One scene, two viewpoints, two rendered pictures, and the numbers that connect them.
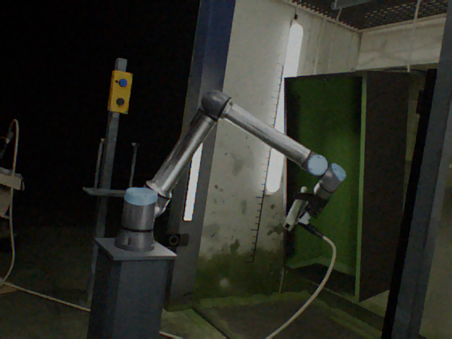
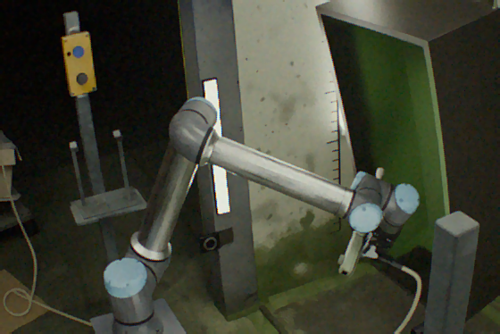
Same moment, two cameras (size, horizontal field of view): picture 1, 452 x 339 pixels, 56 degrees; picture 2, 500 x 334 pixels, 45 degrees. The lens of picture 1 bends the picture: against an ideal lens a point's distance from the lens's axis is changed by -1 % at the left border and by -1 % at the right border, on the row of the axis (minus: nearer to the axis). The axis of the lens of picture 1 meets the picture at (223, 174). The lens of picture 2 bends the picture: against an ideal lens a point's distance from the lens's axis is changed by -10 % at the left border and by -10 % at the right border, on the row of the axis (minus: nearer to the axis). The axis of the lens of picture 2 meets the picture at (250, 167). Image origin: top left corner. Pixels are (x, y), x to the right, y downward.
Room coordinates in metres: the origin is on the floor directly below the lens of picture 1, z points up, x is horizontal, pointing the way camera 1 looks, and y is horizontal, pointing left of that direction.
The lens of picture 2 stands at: (0.33, -0.37, 2.09)
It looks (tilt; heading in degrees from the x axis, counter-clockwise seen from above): 25 degrees down; 10
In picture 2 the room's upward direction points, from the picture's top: 5 degrees counter-clockwise
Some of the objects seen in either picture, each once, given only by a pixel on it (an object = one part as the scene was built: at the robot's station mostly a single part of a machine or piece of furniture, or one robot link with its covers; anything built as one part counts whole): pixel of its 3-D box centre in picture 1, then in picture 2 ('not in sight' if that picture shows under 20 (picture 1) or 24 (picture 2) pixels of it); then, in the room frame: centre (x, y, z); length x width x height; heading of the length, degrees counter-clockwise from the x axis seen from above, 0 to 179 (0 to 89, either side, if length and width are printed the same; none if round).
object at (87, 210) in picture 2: (115, 166); (101, 171); (2.66, 0.67, 0.95); 0.26 x 0.15 x 0.32; 123
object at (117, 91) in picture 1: (119, 92); (79, 63); (2.75, 0.73, 1.42); 0.12 x 0.06 x 0.26; 123
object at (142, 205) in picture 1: (140, 207); (129, 288); (2.01, 0.37, 0.83); 0.17 x 0.15 x 0.18; 176
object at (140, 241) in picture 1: (136, 236); (135, 321); (2.00, 0.37, 0.69); 0.19 x 0.19 x 0.10
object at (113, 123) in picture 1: (105, 183); (96, 185); (2.80, 0.77, 0.82); 0.06 x 0.06 x 1.64; 33
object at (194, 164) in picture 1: (193, 174); (216, 148); (2.87, 0.20, 0.96); 0.06 x 0.02 x 0.63; 123
